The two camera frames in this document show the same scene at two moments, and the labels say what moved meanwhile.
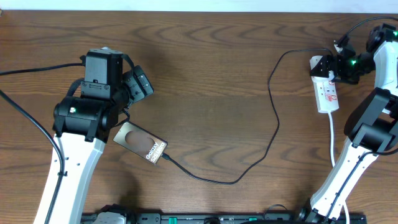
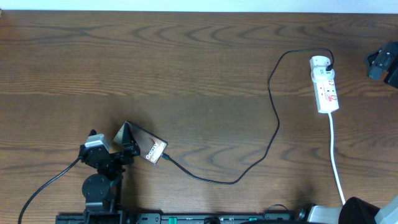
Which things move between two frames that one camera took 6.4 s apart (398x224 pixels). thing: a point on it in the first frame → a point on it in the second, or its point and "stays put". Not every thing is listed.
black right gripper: (327, 60) → (389, 54)
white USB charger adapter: (313, 60) stays put
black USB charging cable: (275, 131) stays put
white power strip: (326, 97) stays put
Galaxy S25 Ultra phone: (140, 142) stays put
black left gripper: (140, 84) → (115, 156)
